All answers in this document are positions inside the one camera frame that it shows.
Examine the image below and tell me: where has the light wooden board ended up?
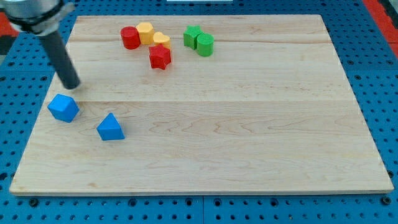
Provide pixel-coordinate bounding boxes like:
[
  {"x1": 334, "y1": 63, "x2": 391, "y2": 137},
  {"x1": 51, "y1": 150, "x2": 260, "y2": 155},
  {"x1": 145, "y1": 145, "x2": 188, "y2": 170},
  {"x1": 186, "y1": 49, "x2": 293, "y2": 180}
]
[{"x1": 9, "y1": 14, "x2": 394, "y2": 196}]

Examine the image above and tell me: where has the red star block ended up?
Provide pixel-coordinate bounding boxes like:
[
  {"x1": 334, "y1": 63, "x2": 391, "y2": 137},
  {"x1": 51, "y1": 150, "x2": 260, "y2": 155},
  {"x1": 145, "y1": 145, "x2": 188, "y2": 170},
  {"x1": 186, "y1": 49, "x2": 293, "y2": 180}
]
[{"x1": 149, "y1": 44, "x2": 171, "y2": 70}]

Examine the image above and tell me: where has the green cylinder block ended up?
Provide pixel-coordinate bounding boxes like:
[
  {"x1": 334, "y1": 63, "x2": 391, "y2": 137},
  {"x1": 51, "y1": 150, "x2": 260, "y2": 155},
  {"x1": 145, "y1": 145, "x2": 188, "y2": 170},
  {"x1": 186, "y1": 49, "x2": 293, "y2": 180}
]
[{"x1": 197, "y1": 33, "x2": 214, "y2": 57}]

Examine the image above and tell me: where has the green star block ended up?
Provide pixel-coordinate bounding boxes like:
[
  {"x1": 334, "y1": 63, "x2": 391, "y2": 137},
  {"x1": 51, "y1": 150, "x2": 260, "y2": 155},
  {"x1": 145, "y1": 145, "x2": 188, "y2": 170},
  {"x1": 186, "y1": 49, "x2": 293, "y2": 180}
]
[{"x1": 183, "y1": 26, "x2": 203, "y2": 50}]

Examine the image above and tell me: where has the yellow heart block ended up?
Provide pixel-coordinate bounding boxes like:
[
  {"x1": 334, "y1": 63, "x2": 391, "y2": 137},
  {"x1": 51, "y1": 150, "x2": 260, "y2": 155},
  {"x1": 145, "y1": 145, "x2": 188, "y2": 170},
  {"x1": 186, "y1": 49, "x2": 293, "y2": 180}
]
[{"x1": 153, "y1": 32, "x2": 171, "y2": 49}]

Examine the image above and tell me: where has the blue triangle block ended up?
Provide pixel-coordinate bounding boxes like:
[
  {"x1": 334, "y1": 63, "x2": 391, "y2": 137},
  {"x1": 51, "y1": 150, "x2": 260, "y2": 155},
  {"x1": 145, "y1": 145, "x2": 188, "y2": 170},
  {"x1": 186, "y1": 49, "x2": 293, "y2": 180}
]
[{"x1": 96, "y1": 113, "x2": 125, "y2": 141}]

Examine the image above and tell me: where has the yellow hexagon block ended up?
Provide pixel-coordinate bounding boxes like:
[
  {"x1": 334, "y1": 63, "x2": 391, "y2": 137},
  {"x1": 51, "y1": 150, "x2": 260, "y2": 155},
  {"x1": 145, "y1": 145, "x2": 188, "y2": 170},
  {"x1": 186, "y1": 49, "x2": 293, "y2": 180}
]
[{"x1": 136, "y1": 22, "x2": 155, "y2": 45}]

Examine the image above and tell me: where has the red cylinder block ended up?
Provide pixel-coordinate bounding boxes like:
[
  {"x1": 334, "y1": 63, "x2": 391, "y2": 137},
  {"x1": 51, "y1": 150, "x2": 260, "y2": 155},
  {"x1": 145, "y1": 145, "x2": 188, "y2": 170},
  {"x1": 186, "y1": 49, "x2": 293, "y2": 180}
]
[{"x1": 120, "y1": 26, "x2": 141, "y2": 50}]

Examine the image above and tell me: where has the blue cube block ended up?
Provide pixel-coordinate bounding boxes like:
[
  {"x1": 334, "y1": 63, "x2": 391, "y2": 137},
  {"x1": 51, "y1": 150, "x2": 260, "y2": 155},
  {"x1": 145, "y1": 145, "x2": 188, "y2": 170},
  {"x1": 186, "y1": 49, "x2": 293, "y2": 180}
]
[{"x1": 47, "y1": 94, "x2": 80, "y2": 123}]

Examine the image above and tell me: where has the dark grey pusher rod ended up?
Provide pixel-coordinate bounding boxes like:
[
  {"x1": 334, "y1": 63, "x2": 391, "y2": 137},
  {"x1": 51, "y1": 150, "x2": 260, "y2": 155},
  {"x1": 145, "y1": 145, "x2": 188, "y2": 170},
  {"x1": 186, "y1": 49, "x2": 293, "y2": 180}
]
[{"x1": 39, "y1": 30, "x2": 80, "y2": 90}]

